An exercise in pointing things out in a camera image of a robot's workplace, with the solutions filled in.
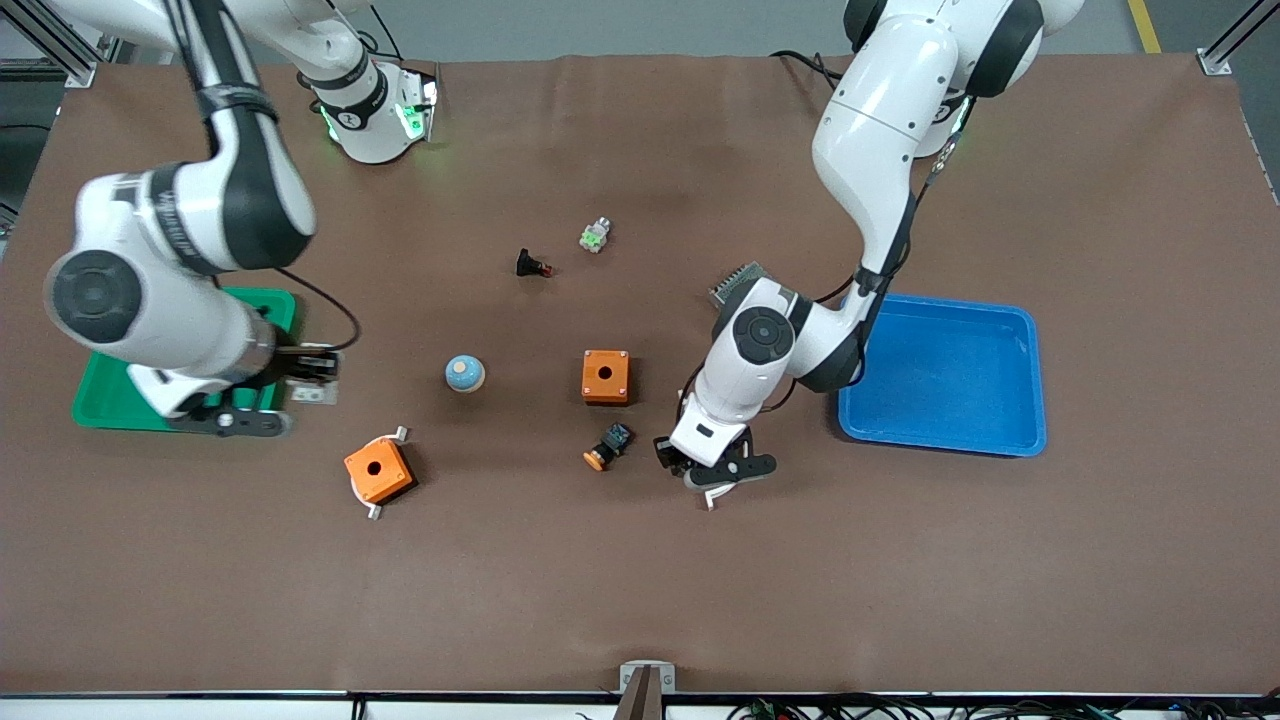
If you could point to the brown table mat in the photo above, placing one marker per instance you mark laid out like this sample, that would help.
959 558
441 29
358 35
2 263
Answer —
640 580

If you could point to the white red circuit breaker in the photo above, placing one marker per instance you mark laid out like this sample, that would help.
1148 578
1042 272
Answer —
312 394

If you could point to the blue round dome buzzer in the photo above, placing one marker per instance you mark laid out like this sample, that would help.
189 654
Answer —
465 373

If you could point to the green plastic tray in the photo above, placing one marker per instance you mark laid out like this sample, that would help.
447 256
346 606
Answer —
100 405

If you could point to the metal mesh power supply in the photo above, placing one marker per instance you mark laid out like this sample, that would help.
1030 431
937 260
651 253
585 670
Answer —
735 283

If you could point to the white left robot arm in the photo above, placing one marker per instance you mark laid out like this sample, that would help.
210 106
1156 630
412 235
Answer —
870 120

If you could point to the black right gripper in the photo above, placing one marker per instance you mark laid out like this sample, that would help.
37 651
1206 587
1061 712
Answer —
293 364

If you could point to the orange box with bracket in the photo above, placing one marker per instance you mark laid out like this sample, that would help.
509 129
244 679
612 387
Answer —
375 512

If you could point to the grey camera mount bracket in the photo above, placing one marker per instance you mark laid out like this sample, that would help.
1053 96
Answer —
647 680

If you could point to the blue plastic tray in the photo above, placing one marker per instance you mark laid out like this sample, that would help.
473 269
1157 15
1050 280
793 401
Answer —
950 375

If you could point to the orange button box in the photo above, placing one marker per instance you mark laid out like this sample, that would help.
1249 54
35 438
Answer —
606 375
378 470

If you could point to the aluminium frame post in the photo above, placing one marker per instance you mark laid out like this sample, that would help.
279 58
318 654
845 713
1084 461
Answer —
1225 50
75 60

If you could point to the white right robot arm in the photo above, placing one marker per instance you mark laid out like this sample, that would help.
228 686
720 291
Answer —
150 300

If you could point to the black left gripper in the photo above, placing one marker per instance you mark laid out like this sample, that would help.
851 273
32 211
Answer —
668 455

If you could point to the green white push button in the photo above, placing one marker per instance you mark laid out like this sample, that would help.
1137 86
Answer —
595 236

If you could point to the black red push button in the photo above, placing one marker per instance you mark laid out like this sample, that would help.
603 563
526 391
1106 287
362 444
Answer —
528 264

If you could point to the orange black push button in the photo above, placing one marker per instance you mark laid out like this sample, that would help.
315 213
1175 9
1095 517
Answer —
610 443

